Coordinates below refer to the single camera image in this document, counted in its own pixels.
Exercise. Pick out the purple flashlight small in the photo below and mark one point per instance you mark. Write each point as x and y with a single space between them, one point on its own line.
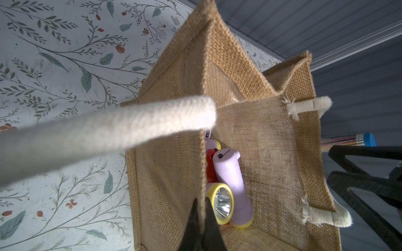
227 168

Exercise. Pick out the purple flashlight row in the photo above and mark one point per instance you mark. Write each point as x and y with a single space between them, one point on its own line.
222 201

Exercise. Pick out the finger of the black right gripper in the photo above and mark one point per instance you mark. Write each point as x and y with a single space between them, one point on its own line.
388 190
338 153

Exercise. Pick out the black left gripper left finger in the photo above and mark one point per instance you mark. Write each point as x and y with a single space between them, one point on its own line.
191 240

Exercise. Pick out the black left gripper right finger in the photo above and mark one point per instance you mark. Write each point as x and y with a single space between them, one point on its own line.
211 238

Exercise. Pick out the floral table mat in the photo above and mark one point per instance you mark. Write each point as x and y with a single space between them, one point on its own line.
65 58

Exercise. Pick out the steel bottle blue cap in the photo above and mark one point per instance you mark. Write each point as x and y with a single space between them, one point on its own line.
365 139

